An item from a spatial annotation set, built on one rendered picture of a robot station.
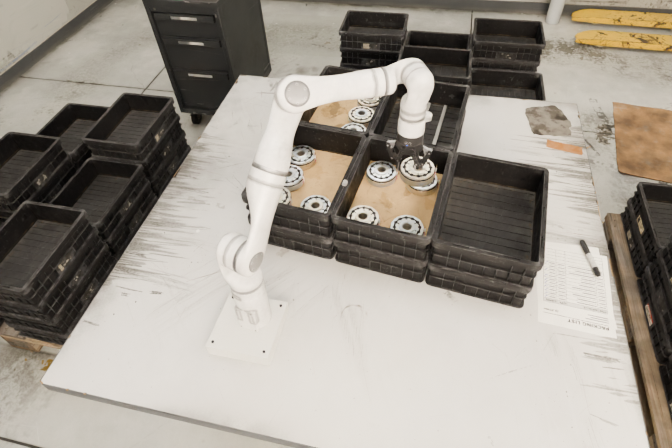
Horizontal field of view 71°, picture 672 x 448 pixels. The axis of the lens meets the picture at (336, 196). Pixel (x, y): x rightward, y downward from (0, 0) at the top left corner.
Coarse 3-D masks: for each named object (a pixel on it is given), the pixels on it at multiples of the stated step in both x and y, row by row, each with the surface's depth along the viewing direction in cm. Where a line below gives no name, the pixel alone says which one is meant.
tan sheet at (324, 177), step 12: (324, 156) 172; (336, 156) 172; (348, 156) 172; (312, 168) 168; (324, 168) 168; (336, 168) 168; (312, 180) 164; (324, 180) 164; (336, 180) 163; (300, 192) 160; (312, 192) 160; (324, 192) 160; (300, 204) 156
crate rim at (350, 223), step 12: (360, 156) 156; (348, 180) 149; (444, 180) 147; (336, 204) 142; (336, 216) 139; (432, 216) 137; (360, 228) 137; (372, 228) 135; (384, 228) 135; (432, 228) 134; (408, 240) 134; (420, 240) 132
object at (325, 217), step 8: (312, 128) 168; (320, 128) 168; (328, 128) 168; (360, 136) 164; (360, 144) 161; (352, 160) 155; (344, 176) 150; (336, 192) 145; (336, 200) 143; (280, 208) 143; (288, 208) 142; (296, 208) 142; (304, 208) 141; (304, 216) 142; (312, 216) 141; (320, 216) 139; (328, 216) 139
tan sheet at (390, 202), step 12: (396, 180) 162; (360, 192) 159; (372, 192) 159; (384, 192) 158; (396, 192) 158; (408, 192) 158; (360, 204) 155; (372, 204) 155; (384, 204) 155; (396, 204) 154; (408, 204) 154; (420, 204) 154; (432, 204) 154; (384, 216) 151; (396, 216) 151; (420, 216) 150
